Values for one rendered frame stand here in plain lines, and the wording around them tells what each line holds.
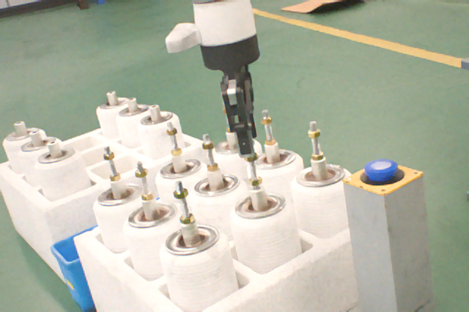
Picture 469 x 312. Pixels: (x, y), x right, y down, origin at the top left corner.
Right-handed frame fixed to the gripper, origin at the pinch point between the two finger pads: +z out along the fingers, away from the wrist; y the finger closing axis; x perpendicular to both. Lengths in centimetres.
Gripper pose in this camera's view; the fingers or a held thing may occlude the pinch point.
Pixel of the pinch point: (247, 138)
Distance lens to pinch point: 84.9
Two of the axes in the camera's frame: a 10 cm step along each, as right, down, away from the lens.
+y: 0.7, -4.0, 9.1
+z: 1.8, 9.1, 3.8
